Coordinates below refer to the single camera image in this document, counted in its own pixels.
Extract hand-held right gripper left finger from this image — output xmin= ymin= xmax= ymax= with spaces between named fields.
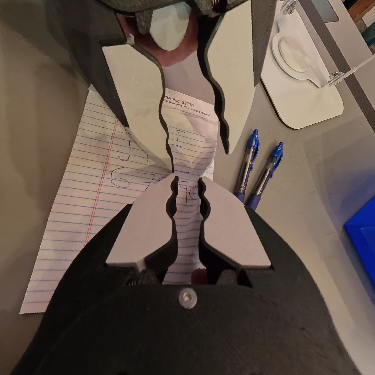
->
xmin=105 ymin=175 xmax=180 ymax=274

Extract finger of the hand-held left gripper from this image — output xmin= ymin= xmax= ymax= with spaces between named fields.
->
xmin=87 ymin=43 xmax=174 ymax=173
xmin=198 ymin=0 xmax=276 ymax=155

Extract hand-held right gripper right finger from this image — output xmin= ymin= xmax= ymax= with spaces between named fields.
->
xmin=198 ymin=177 xmax=272 ymax=271

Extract white lined notepad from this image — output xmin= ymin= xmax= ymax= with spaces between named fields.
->
xmin=19 ymin=84 xmax=221 ymax=315

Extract blue pen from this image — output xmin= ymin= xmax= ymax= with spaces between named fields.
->
xmin=245 ymin=142 xmax=284 ymax=210
xmin=234 ymin=129 xmax=260 ymax=203

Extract person's left hand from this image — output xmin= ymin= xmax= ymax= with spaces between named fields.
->
xmin=117 ymin=12 xmax=206 ymax=68

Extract white stand base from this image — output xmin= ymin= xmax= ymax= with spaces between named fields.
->
xmin=260 ymin=0 xmax=344 ymax=130

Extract blue plastic bin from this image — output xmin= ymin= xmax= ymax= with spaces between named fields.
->
xmin=344 ymin=196 xmax=375 ymax=297

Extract clear acrylic bracket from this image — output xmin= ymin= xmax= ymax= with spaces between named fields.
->
xmin=322 ymin=55 xmax=375 ymax=88

